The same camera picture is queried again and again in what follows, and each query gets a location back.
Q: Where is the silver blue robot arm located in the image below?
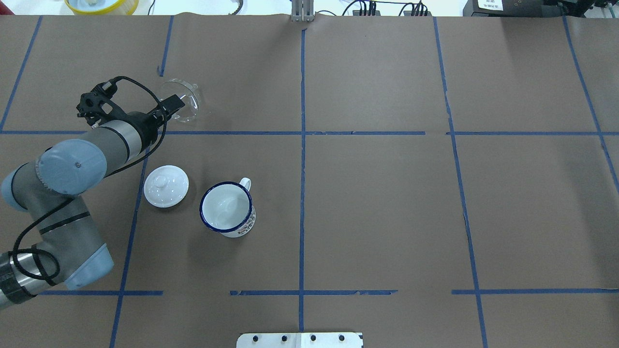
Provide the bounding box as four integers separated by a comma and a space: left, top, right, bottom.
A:
1, 95, 184, 309

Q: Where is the white ceramic lid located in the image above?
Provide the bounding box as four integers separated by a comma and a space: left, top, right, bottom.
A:
143, 165, 190, 208

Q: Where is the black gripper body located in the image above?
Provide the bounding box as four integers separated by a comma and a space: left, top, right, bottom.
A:
127, 109, 167, 145

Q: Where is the white pedestal base plate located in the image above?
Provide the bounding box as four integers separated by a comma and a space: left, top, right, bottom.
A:
236, 331, 364, 348

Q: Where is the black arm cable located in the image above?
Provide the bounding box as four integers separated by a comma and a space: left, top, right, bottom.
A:
9, 76, 168, 287

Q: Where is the white blue-rimmed enamel cup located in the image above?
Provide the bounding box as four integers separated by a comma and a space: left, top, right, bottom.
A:
199, 177, 256, 238

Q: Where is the aluminium frame post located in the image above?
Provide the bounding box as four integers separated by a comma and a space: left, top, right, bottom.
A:
290, 0, 315, 22

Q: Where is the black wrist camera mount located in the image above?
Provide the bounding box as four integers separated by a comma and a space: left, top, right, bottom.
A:
76, 79, 127, 129

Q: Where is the yellow tape roll with plate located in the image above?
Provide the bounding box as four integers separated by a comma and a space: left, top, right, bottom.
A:
64, 0, 140, 15

